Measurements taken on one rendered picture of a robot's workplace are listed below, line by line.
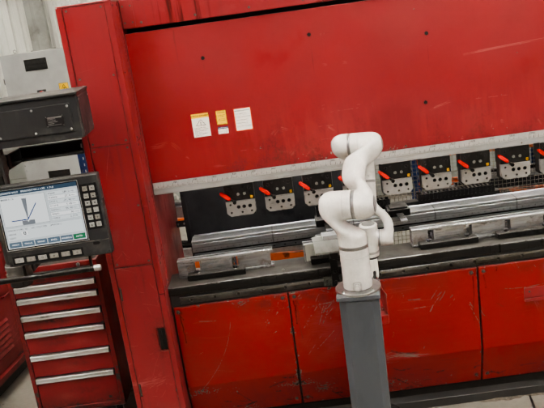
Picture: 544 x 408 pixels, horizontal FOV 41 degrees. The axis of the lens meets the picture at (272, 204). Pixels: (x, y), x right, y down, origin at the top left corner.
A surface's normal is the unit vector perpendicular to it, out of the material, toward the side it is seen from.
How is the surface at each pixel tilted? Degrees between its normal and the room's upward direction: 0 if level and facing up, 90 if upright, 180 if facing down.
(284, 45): 90
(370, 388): 90
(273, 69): 90
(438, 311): 90
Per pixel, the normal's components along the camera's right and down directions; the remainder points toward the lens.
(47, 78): -0.12, 0.28
